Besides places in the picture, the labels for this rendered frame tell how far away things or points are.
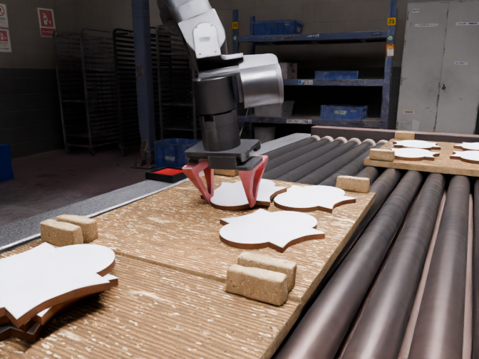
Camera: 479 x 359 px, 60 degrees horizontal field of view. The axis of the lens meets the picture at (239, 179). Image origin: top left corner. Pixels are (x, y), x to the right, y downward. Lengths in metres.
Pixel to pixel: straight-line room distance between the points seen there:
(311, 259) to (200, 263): 0.13
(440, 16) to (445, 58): 0.43
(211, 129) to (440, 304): 0.36
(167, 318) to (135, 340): 0.04
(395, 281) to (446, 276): 0.06
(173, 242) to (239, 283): 0.16
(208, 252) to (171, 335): 0.16
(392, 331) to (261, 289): 0.12
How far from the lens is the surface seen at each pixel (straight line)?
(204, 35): 0.61
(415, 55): 5.02
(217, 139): 0.60
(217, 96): 0.59
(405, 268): 0.53
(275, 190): 0.70
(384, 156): 1.08
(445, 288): 0.50
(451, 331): 0.44
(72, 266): 0.42
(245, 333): 0.36
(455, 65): 5.04
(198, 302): 0.40
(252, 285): 0.39
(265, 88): 0.59
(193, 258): 0.49
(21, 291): 0.39
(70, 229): 0.53
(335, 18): 5.67
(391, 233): 0.67
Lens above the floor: 1.14
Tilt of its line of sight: 14 degrees down
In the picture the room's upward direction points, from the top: straight up
